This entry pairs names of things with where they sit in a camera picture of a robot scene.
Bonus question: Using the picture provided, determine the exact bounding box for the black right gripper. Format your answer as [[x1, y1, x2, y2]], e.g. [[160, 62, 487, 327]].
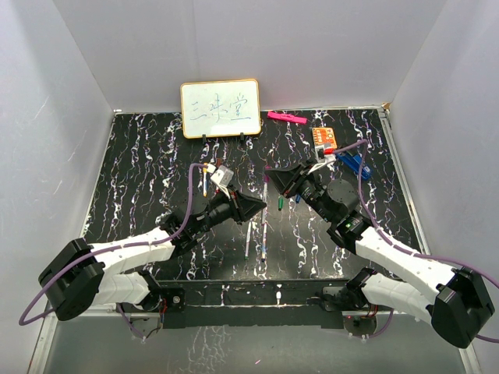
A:
[[266, 160, 334, 223]]

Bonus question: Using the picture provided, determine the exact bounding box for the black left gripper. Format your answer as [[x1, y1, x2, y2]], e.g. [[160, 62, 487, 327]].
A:
[[192, 183, 266, 236]]

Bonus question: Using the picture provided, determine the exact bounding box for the white pen green tip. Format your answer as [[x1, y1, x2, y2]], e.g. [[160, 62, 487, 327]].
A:
[[244, 221, 253, 260]]

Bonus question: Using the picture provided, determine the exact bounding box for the white pen purple tip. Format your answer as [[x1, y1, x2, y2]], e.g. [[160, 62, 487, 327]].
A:
[[260, 182, 269, 227]]

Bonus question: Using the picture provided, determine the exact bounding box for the white pen yellow tip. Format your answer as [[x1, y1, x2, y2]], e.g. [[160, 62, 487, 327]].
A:
[[202, 173, 208, 197]]

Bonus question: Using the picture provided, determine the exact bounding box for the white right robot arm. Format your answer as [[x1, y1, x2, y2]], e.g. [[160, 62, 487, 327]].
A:
[[265, 161, 495, 348]]

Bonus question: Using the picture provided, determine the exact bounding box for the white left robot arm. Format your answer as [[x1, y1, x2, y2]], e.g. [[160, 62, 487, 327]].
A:
[[38, 190, 267, 321]]

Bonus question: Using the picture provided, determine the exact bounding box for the white pen blue tip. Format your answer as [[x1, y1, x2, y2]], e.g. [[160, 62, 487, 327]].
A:
[[261, 223, 267, 263]]

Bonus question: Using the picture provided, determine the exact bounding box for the orange spiral notebook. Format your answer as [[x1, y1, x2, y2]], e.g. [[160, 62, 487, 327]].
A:
[[312, 127, 338, 150]]

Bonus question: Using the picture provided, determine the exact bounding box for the pink plastic clip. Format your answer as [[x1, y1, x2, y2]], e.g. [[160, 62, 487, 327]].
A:
[[267, 111, 307, 125]]

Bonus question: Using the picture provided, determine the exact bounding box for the blue stapler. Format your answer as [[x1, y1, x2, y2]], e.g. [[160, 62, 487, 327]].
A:
[[337, 151, 372, 181]]

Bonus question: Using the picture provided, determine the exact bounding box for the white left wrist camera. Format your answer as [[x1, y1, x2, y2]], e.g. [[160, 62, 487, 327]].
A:
[[210, 165, 234, 189]]

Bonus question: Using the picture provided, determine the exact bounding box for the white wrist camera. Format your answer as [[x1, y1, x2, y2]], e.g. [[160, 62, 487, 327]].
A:
[[210, 165, 234, 189], [315, 144, 336, 165]]

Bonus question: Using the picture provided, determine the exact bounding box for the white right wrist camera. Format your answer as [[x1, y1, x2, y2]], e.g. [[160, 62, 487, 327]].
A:
[[315, 144, 336, 165]]

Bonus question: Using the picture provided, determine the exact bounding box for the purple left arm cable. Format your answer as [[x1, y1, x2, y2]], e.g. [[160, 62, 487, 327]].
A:
[[19, 163, 210, 340]]

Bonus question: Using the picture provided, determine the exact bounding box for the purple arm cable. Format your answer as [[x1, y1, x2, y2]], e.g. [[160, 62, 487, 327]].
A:
[[331, 139, 499, 344], [19, 163, 210, 340]]

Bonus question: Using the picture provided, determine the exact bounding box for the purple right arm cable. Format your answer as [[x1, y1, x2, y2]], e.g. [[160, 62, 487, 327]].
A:
[[331, 139, 499, 344]]

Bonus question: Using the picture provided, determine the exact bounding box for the white board with yellow frame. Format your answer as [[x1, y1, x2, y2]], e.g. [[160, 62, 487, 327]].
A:
[[180, 79, 262, 139]]

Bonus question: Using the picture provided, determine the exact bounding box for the black front mounting rail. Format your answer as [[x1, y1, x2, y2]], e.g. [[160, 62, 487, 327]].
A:
[[159, 279, 346, 329]]

